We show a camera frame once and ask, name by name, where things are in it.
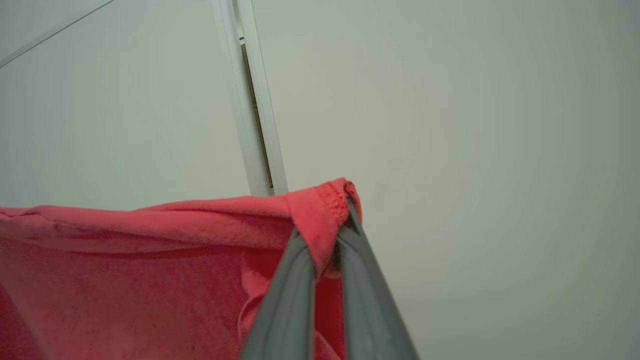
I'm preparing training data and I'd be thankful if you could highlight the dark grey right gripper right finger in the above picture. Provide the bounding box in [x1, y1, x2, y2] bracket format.
[335, 197, 421, 360]

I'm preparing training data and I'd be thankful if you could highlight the grey partition post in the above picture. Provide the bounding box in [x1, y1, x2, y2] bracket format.
[210, 0, 290, 197]

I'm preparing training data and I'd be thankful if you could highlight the red jersey with white trim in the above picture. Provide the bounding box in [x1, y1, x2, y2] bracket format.
[0, 177, 363, 360]

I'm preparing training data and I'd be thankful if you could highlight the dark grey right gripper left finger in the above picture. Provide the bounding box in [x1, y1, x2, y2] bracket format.
[239, 229, 317, 360]

